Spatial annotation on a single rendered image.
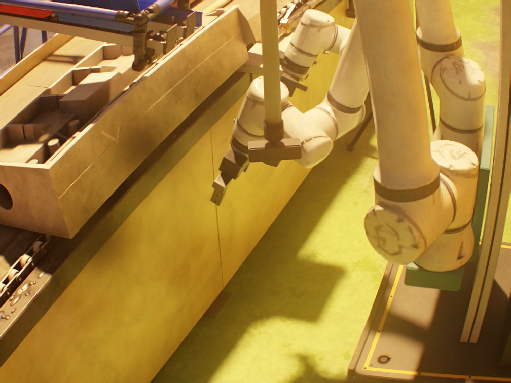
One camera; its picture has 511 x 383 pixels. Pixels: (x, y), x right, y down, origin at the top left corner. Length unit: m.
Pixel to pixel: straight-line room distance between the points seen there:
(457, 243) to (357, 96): 0.42
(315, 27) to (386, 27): 0.75
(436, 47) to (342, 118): 0.54
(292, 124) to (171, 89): 0.51
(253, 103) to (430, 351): 0.89
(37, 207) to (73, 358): 0.41
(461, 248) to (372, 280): 1.11
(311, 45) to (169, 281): 0.80
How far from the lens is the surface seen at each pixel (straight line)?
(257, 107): 1.89
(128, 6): 1.99
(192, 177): 2.48
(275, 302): 2.94
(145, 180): 2.23
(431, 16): 2.33
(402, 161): 1.66
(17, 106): 2.77
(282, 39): 2.84
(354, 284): 3.01
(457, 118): 2.28
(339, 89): 1.90
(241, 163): 2.00
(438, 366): 2.27
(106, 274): 2.16
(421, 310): 2.44
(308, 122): 1.88
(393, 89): 1.59
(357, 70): 1.85
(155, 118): 2.23
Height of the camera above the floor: 1.99
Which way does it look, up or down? 35 degrees down
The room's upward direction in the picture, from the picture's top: 3 degrees counter-clockwise
